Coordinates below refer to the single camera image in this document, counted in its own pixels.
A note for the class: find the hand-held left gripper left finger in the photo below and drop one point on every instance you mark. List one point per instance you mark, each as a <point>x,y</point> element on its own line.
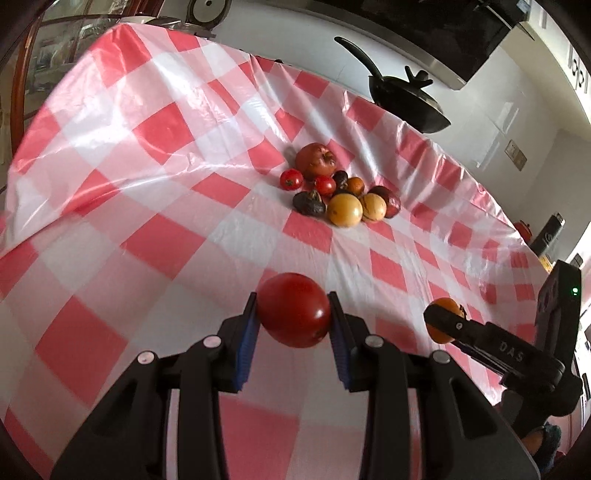
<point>248,332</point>

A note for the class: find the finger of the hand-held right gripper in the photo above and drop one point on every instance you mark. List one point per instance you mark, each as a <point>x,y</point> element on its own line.
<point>485,341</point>

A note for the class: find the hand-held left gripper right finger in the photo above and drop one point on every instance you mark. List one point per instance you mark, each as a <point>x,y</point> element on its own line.
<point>337,337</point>

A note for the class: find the large red tomato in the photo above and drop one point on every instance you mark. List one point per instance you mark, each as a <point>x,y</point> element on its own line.
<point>294,309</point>

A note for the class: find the orange persimmon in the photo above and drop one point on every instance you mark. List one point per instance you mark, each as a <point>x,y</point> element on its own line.
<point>445,305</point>

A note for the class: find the black bottle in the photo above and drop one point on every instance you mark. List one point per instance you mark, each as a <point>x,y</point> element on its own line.
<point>549,235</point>

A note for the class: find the red round container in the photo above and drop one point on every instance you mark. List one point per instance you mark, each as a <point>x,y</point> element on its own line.
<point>523,230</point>

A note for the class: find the round yellow fruit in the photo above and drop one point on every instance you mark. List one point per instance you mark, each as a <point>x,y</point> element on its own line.
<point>374,208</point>
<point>344,210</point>

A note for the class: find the dark red fruit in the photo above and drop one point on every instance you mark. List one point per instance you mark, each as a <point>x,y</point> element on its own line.
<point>390,201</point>

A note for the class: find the small orange-brown fruit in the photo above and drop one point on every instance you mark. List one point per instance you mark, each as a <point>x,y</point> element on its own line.
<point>356,186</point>

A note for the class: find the small dark fruit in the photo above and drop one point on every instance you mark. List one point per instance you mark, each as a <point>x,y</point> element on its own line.
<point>340,180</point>

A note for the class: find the red white checked tablecloth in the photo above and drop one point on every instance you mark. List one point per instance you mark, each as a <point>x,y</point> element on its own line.
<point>161,194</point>

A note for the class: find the large red apple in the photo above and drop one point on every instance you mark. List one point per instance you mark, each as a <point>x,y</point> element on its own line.
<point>314,161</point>

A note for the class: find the black frying pan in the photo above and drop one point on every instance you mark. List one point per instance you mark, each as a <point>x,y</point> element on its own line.
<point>406,108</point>

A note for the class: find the pan lid with black knob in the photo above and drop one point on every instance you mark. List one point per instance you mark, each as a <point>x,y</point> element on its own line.
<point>418,76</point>

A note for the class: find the black range hood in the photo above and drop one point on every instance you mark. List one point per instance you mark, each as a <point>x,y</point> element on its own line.
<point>443,27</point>

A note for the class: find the round pot lid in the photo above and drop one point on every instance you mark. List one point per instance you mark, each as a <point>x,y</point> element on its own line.
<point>210,9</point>

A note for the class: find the wooden framed glass door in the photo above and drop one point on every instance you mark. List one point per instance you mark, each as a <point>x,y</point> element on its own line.
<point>27,69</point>

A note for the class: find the wall socket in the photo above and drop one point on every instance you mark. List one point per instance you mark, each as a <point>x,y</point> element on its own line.
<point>516,155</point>

